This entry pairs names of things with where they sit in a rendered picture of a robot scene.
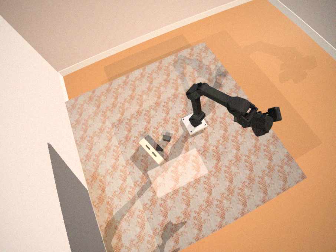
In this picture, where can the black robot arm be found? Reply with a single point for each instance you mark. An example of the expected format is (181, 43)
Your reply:
(236, 105)

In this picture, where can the black two-prong charger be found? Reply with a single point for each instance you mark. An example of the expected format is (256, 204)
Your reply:
(166, 138)

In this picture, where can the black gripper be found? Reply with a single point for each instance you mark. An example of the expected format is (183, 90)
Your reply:
(273, 112)

